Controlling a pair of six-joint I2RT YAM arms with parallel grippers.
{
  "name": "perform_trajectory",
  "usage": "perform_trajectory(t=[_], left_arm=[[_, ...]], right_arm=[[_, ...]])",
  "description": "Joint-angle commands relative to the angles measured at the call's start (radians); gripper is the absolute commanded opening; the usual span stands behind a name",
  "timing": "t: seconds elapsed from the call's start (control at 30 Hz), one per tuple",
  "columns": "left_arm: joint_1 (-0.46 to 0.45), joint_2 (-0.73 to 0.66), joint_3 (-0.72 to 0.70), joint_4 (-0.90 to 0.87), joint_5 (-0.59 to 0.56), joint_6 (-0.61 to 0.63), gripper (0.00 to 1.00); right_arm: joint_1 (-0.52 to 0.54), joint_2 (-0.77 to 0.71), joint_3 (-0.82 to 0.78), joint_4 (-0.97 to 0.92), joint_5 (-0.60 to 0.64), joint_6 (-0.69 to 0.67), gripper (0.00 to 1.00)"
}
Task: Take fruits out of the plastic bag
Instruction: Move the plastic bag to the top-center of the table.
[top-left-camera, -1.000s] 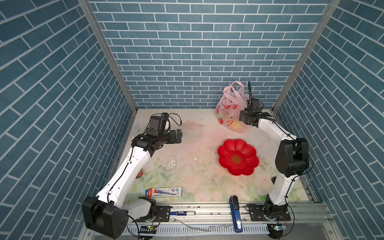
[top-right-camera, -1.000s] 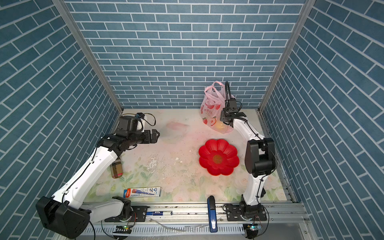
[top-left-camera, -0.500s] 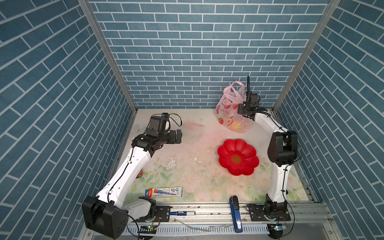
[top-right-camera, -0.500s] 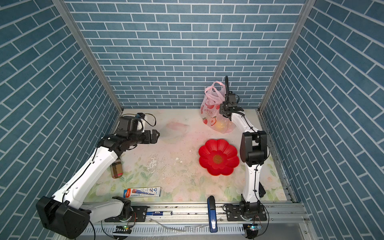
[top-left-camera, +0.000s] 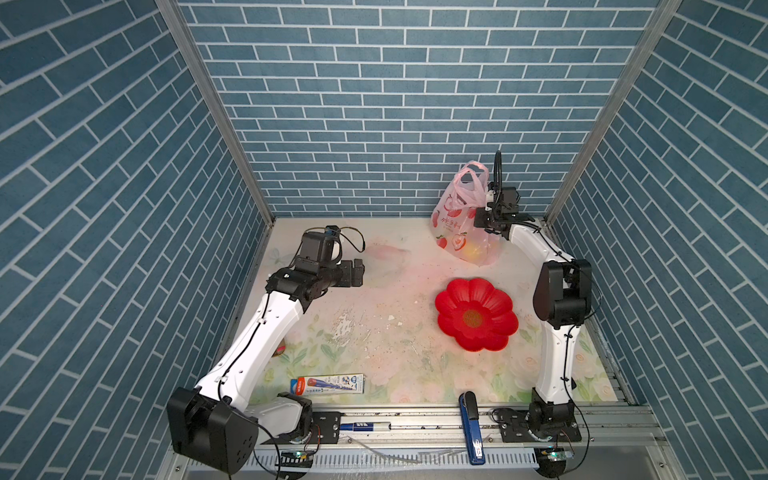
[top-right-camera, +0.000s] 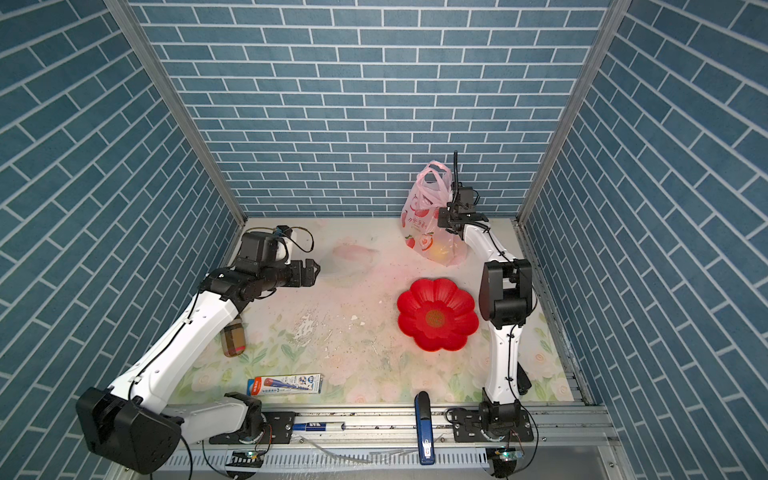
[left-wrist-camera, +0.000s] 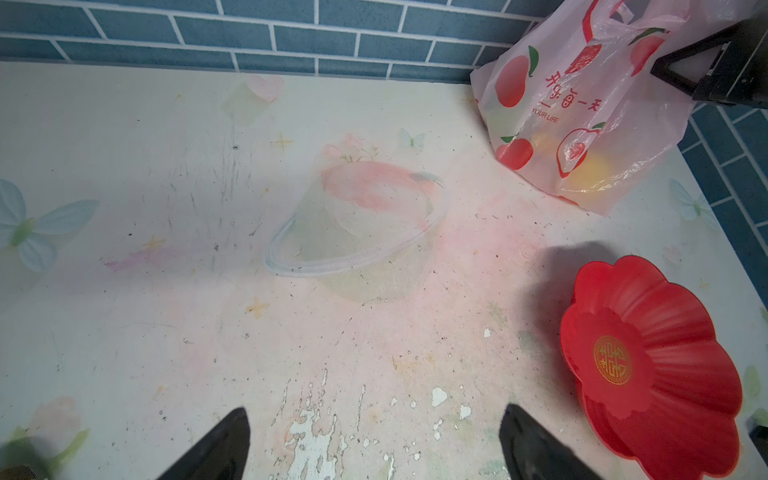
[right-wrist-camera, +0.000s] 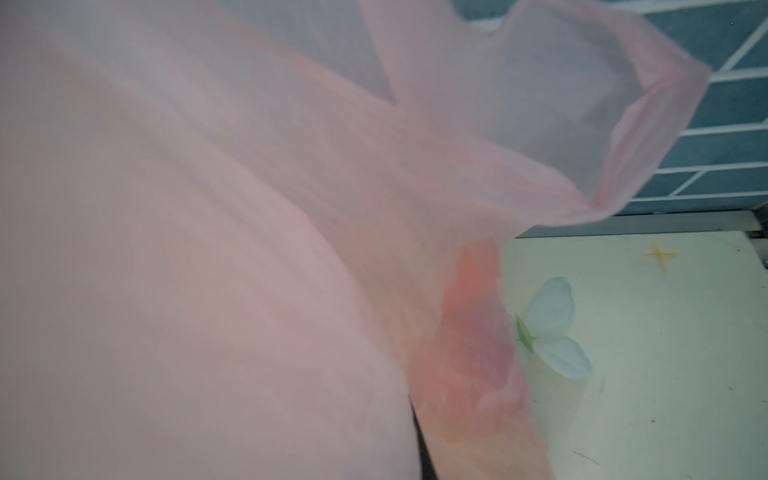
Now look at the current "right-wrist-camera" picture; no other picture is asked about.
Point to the pink plastic fruit bag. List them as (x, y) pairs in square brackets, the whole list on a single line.
[(262, 239)]

